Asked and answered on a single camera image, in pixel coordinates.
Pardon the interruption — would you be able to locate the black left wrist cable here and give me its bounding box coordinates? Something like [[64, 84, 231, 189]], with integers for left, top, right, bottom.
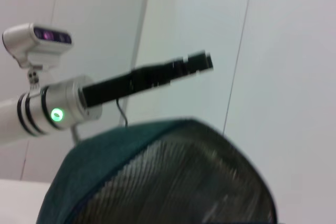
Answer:
[[69, 98, 129, 145]]

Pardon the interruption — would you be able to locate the dark teal insulated lunch bag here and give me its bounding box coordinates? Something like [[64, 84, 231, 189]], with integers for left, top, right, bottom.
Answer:
[[36, 116, 279, 224]]

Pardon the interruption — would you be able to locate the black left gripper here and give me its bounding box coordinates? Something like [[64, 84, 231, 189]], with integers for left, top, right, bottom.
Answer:
[[78, 49, 214, 108]]

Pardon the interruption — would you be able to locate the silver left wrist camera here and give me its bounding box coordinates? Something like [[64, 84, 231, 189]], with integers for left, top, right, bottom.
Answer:
[[2, 23, 74, 92]]

